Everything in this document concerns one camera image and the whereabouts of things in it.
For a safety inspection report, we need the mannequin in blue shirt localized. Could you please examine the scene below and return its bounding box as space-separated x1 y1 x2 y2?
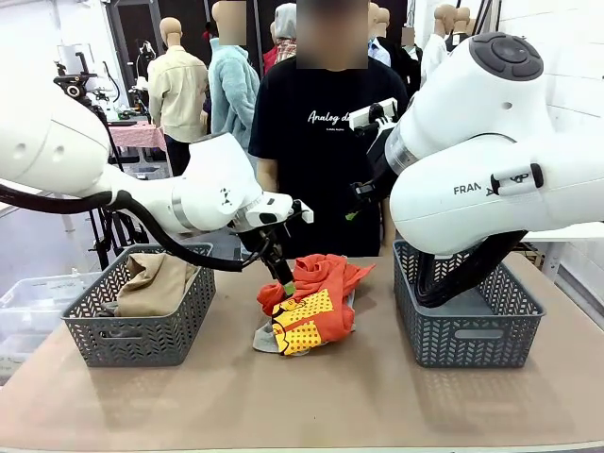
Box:
367 2 393 68

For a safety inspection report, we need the orange printed t-shirt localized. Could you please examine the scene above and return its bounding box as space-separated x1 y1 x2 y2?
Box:
256 253 378 358

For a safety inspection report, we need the table with pink checkered cloth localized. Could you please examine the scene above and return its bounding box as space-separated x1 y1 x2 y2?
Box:
107 120 167 153

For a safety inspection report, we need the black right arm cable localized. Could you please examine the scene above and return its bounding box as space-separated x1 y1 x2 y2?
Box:
414 229 530 310

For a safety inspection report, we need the clear plastic storage box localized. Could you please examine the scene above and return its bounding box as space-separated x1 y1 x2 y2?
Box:
0 272 104 375

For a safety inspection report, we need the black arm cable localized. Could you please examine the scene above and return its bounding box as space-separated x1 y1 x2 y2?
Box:
414 229 530 310
0 182 274 274

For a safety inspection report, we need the person in black t-shirt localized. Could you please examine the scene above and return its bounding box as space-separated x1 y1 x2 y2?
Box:
248 0 410 259

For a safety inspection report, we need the black camera tripod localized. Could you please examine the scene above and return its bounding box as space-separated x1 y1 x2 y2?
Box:
53 60 143 271

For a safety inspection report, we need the gray plastic lattice basket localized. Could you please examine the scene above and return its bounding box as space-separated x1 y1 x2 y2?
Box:
392 239 547 369
60 242 217 368

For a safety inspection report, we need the mannequin in cream jacket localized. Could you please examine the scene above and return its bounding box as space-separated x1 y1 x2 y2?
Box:
147 17 212 176

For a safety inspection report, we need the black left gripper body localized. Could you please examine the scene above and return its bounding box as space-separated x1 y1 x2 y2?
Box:
238 225 296 286

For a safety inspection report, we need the beige garment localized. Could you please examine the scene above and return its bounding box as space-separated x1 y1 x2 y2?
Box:
112 252 200 318

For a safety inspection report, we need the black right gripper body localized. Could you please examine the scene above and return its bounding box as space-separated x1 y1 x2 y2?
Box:
348 127 403 211

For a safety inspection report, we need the background person in gray hood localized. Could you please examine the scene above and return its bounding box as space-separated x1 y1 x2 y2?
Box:
262 2 299 76

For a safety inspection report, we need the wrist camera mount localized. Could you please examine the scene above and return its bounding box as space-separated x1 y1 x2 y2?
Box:
290 198 315 226
347 97 397 138

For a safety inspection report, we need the mannequin in white shirt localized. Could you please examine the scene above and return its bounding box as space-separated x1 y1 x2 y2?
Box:
418 4 458 87

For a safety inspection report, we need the person's right forearm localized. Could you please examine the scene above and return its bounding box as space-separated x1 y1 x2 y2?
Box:
257 157 280 195

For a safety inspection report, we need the mannequin in black shirt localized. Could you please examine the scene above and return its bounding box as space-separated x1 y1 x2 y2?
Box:
444 7 474 53

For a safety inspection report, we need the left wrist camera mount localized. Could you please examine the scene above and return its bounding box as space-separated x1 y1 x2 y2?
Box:
290 198 315 226

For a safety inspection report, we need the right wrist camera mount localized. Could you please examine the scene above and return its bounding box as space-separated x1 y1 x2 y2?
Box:
347 97 397 138

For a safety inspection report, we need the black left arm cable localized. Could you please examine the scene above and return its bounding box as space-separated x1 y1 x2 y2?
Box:
0 182 274 274

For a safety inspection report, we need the person's left forearm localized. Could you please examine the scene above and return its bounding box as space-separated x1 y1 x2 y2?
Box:
379 210 399 259

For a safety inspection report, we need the mannequin in dark jacket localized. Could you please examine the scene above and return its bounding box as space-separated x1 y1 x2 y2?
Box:
379 8 425 101

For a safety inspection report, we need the light gray garment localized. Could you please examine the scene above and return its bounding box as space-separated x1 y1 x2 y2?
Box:
252 287 359 355

